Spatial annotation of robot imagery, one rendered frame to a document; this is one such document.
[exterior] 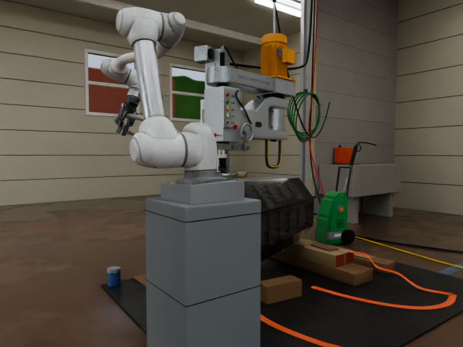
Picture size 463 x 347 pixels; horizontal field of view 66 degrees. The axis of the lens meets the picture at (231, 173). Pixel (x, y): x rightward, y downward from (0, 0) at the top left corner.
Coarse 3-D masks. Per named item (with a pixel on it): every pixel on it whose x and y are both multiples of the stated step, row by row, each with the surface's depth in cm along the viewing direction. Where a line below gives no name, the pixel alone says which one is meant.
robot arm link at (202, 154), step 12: (192, 132) 160; (204, 132) 161; (192, 144) 157; (204, 144) 160; (192, 156) 158; (204, 156) 160; (216, 156) 166; (192, 168) 161; (204, 168) 161; (216, 168) 166
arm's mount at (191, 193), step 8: (168, 184) 164; (176, 184) 160; (184, 184) 157; (192, 184) 151; (200, 184) 152; (208, 184) 153; (216, 184) 155; (224, 184) 158; (232, 184) 160; (240, 184) 163; (168, 192) 164; (176, 192) 158; (184, 192) 152; (192, 192) 148; (200, 192) 151; (208, 192) 153; (216, 192) 156; (224, 192) 158; (232, 192) 161; (240, 192) 163; (176, 200) 158; (184, 200) 153; (192, 200) 148; (200, 200) 151; (208, 200) 153; (216, 200) 156; (224, 200) 158; (232, 200) 161
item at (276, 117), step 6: (276, 108) 322; (270, 114) 322; (276, 114) 321; (282, 114) 325; (270, 120) 322; (276, 120) 322; (282, 120) 325; (270, 126) 322; (276, 126) 322; (282, 126) 326
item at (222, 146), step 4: (216, 144) 272; (220, 144) 275; (224, 144) 278; (228, 144) 281; (232, 144) 284; (236, 144) 288; (220, 148) 275; (224, 148) 278; (228, 148) 281; (232, 148) 283; (236, 148) 288; (240, 148) 291; (248, 148) 293
